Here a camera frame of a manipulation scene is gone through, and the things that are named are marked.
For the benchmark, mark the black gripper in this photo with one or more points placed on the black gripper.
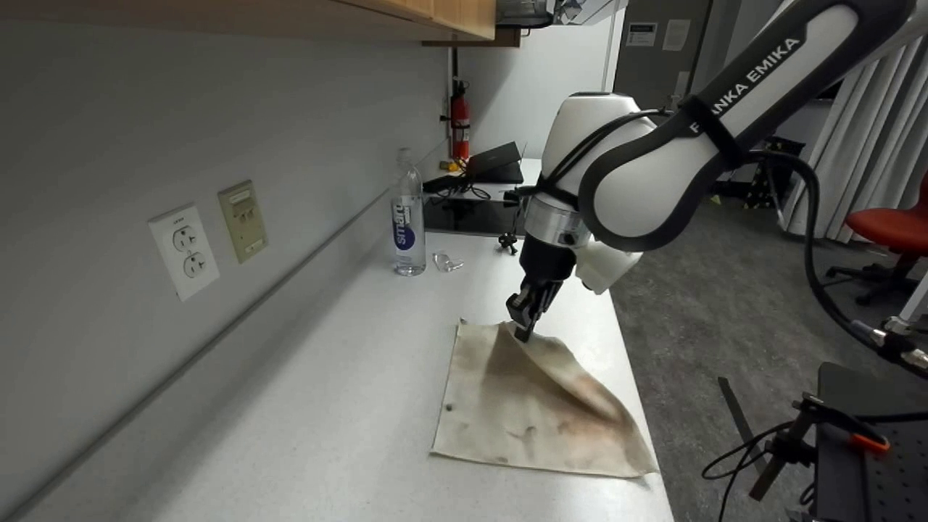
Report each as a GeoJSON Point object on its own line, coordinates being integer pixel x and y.
{"type": "Point", "coordinates": [545, 270]}

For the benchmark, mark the stained beige cloth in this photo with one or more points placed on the stained beige cloth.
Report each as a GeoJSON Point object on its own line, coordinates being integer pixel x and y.
{"type": "Point", "coordinates": [541, 415]}

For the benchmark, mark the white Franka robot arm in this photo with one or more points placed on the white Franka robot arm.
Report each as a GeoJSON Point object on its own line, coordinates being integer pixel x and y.
{"type": "Point", "coordinates": [628, 183]}

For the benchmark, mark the small clear plastic item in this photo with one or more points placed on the small clear plastic item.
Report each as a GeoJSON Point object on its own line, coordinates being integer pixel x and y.
{"type": "Point", "coordinates": [445, 261]}

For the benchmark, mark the clear plastic water bottle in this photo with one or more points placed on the clear plastic water bottle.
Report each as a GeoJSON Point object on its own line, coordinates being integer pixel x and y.
{"type": "Point", "coordinates": [406, 228]}

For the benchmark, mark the black angled device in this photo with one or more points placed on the black angled device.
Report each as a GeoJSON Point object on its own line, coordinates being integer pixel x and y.
{"type": "Point", "coordinates": [495, 164]}

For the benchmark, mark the red fire extinguisher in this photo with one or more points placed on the red fire extinguisher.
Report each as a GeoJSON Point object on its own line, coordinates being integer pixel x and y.
{"type": "Point", "coordinates": [458, 121]}

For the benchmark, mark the black floor bar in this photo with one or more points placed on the black floor bar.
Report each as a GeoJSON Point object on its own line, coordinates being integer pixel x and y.
{"type": "Point", "coordinates": [738, 415]}

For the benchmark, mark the grey door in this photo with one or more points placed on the grey door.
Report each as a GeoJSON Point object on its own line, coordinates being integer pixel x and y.
{"type": "Point", "coordinates": [641, 76]}

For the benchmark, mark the white paper sign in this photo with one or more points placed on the white paper sign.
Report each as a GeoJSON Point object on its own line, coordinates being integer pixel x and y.
{"type": "Point", "coordinates": [676, 35]}
{"type": "Point", "coordinates": [641, 35]}

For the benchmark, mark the red office chair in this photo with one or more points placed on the red office chair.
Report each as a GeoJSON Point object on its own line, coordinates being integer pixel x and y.
{"type": "Point", "coordinates": [893, 231]}

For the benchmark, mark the wooden upper cabinet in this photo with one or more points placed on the wooden upper cabinet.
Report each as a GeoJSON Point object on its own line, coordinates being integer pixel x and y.
{"type": "Point", "coordinates": [292, 15]}

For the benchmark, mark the white stand leg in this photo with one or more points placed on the white stand leg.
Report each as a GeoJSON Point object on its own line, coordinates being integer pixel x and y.
{"type": "Point", "coordinates": [912, 308]}

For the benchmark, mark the beige wall switch plate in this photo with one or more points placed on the beige wall switch plate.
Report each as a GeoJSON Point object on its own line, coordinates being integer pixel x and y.
{"type": "Point", "coordinates": [245, 221]}

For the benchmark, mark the white wall power outlet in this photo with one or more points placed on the white wall power outlet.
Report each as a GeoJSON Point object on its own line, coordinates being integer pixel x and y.
{"type": "Point", "coordinates": [187, 250]}

